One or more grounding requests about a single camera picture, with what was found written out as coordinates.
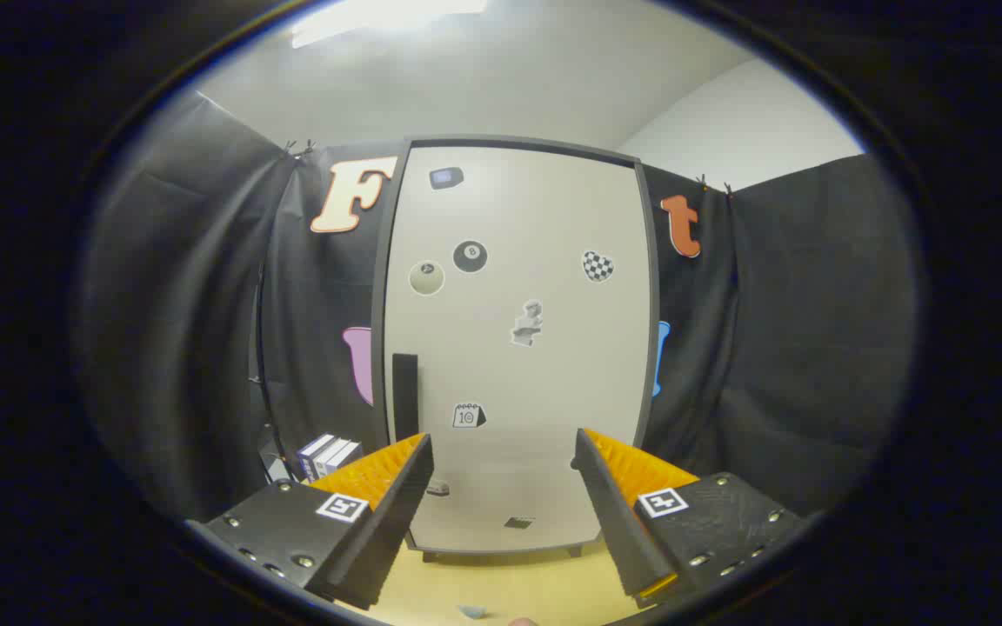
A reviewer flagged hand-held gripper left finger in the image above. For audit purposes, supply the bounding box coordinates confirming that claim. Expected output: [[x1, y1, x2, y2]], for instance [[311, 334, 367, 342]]
[[184, 432, 435, 611]]

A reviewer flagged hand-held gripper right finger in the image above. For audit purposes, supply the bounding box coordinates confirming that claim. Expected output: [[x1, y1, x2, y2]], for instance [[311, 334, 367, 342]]
[[574, 428, 824, 609]]

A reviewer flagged black door handle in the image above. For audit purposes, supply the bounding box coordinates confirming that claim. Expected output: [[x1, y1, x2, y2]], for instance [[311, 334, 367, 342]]
[[391, 353, 420, 443]]

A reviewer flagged white book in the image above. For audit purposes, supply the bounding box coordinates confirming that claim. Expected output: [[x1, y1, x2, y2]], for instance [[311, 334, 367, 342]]
[[314, 437, 352, 481]]

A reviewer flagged dark blue book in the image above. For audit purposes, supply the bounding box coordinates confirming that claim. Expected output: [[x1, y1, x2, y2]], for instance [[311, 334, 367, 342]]
[[297, 433, 337, 479]]

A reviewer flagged dark grey cabinet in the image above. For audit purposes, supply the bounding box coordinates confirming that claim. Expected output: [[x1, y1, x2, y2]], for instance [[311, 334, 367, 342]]
[[371, 135, 663, 562]]

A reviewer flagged black backdrop cloth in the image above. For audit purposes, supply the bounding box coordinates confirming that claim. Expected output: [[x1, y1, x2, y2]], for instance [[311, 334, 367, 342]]
[[75, 87, 919, 523]]

